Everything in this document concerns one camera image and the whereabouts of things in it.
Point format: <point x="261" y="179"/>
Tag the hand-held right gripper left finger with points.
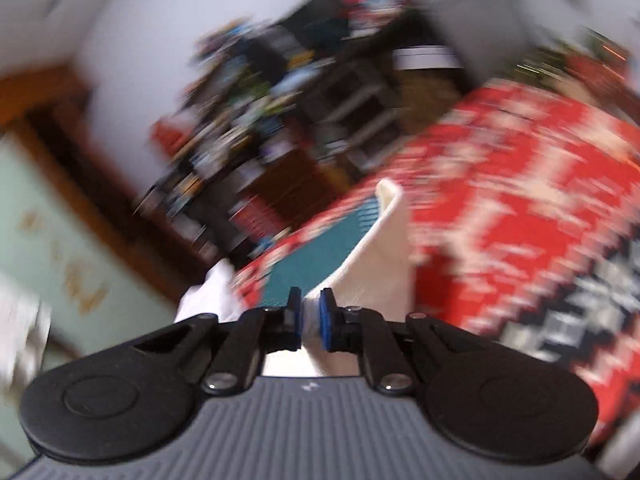
<point x="296" y="317"/>

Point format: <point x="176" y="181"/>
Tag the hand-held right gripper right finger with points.
<point x="327" y="320"/>

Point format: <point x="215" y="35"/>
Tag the cream knit vest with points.
<point x="380" y="260"/>

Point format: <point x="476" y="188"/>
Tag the white folded garment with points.
<point x="210" y="295"/>

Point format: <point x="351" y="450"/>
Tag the dark wooden cabinet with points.
<point x="300" y="180"/>

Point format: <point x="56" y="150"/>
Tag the dark cluttered shelf unit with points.
<point x="240" y="110"/>

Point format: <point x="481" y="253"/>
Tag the red patterned blanket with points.
<point x="525" y="185"/>

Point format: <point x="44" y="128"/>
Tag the pale green door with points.
<point x="50" y="250"/>

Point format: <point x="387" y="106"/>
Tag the grey refrigerator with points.
<point x="475" y="20"/>

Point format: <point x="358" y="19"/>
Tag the wooden door frame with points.
<point x="100" y="195"/>

